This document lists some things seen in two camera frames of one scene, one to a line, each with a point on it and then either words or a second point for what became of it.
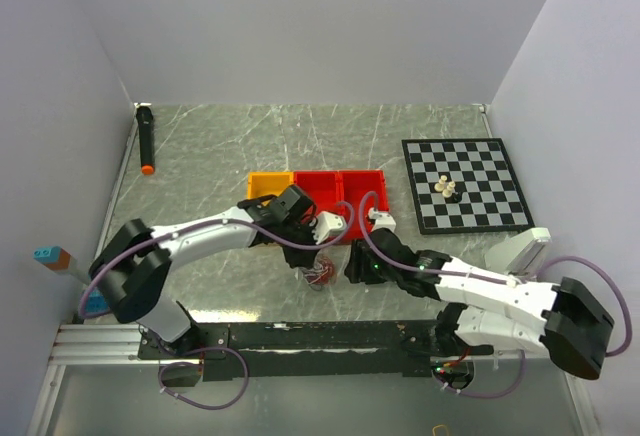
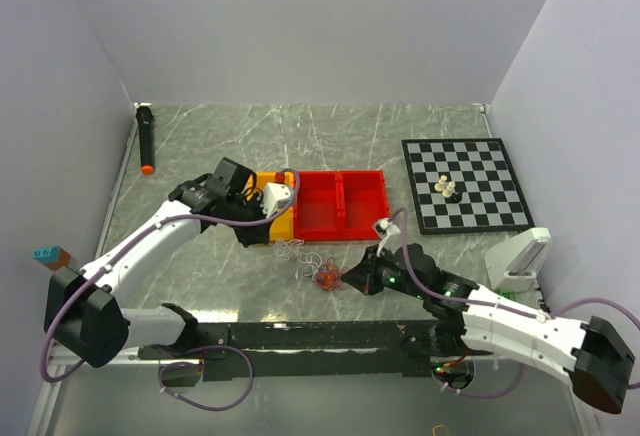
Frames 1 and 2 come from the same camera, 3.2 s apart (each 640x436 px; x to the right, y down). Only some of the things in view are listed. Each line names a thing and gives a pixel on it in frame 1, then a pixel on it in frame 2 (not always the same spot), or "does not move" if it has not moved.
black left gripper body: (301, 233) → (238, 208)
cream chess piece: (441, 184) does not move
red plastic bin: (324, 187) does not move
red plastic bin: (353, 184) does not move
